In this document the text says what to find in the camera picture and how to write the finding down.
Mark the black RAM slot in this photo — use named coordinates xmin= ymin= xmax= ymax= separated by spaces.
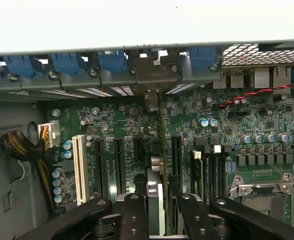
xmin=203 ymin=146 xmax=213 ymax=205
xmin=218 ymin=149 xmax=227 ymax=203
xmin=210 ymin=144 xmax=220 ymax=205

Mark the short black expansion slot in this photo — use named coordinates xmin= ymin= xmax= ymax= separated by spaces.
xmin=133 ymin=136 xmax=146 ymax=163

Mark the white expansion slot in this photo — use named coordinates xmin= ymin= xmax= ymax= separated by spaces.
xmin=71 ymin=134 xmax=91 ymax=207

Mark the CPU socket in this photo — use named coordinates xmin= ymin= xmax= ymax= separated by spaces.
xmin=228 ymin=172 xmax=294 ymax=226

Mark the green motherboard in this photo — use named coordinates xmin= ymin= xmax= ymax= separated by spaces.
xmin=45 ymin=82 xmax=294 ymax=231

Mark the white power connector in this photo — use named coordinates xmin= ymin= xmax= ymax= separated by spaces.
xmin=37 ymin=122 xmax=62 ymax=149

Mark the blue slot retention clip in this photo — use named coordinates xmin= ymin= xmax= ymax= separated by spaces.
xmin=3 ymin=55 xmax=42 ymax=79
xmin=188 ymin=46 xmax=217 ymax=72
xmin=98 ymin=49 xmax=128 ymax=74
xmin=50 ymin=53 xmax=87 ymax=76

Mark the grey computer case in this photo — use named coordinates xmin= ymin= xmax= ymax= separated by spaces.
xmin=0 ymin=38 xmax=294 ymax=240

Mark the yellow black power wire bundle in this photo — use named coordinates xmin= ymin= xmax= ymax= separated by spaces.
xmin=0 ymin=124 xmax=60 ymax=213

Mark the red black twisted wire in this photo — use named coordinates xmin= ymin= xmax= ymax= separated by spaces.
xmin=219 ymin=81 xmax=294 ymax=108

